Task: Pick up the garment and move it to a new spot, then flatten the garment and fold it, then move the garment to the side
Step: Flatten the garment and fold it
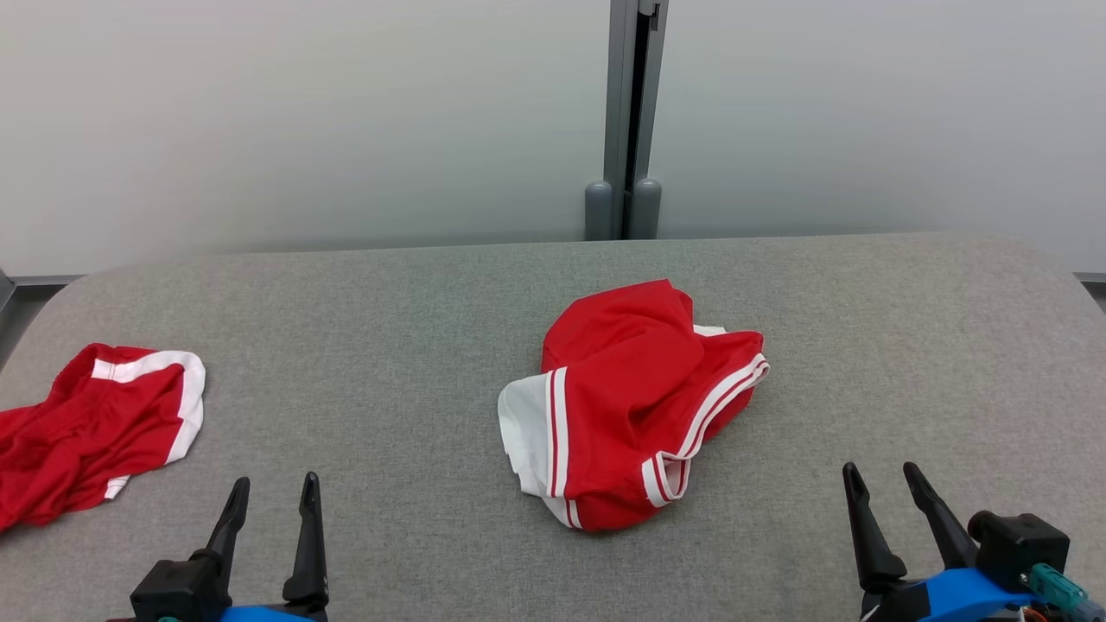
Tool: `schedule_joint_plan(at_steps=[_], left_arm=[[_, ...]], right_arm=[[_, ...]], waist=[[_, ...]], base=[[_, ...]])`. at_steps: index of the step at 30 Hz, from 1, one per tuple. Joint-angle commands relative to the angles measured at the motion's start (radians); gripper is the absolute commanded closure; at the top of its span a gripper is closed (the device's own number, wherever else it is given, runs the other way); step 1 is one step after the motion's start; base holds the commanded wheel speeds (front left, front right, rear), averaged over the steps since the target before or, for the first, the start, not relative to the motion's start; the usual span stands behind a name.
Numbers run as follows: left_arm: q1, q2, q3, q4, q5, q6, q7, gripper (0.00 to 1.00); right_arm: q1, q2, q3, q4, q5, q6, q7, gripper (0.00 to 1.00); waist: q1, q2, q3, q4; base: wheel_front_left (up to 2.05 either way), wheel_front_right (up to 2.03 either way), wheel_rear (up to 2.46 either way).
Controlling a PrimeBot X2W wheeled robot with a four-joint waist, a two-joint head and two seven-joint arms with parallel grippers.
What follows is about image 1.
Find grey cylindrical post bumper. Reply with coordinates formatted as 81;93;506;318
585;180;613;241
630;178;663;240

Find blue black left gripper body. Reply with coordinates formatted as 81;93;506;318
216;604;330;622

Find grey partition post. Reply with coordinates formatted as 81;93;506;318
602;0;670;240

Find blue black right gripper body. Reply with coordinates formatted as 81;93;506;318
860;568;1036;622

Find red shorts with white trim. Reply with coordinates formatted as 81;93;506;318
0;343;207;533

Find red jersey with white sleeves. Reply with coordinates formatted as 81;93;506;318
498;278;771;532

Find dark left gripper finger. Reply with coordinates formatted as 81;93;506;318
283;472;330;606
206;477;251;595

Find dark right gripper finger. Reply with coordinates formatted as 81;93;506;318
842;462;909;594
903;462;980;572

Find right camera cable, teal plug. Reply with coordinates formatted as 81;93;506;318
1027;563;1106;622

